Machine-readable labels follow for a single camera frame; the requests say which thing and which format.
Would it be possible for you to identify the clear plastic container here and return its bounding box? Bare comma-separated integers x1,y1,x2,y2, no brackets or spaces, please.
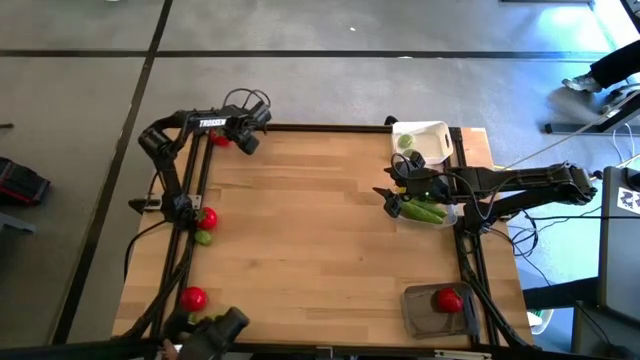
393,175,460,231

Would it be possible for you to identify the black horizontal bar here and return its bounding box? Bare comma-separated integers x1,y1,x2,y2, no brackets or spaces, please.
0,338,640,360

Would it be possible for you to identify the black table frame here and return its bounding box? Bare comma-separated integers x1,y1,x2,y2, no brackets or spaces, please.
119,121,539,354

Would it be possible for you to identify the silver metal bracket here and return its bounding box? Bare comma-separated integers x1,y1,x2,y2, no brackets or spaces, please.
433,349,494,360

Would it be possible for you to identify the grey floor object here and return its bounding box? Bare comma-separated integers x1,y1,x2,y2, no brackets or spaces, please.
0,211,39,236

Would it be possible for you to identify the grey cabinet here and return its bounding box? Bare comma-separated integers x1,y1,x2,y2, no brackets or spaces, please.
597,166,640,322

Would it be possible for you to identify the person's shoe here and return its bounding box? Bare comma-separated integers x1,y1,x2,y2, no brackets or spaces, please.
561,73,604,95

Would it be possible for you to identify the person's leg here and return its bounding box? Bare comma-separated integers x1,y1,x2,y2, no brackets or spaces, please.
589,38,640,90

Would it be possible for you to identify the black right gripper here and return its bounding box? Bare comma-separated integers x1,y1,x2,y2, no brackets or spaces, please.
372,168,451,220

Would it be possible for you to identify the red and black bag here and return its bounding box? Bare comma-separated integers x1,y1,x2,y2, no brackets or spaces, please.
0,156,52,207

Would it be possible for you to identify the white plastic basket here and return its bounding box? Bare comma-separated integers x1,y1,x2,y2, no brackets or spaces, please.
390,120,455,167

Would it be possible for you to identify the dark grey plastic container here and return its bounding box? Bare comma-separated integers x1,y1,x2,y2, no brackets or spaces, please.
400,282,482,341

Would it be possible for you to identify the black white marker tag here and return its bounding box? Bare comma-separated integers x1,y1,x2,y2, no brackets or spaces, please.
617,186,640,215

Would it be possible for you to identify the black floor stand bar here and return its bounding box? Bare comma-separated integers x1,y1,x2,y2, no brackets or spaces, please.
543,89,640,136

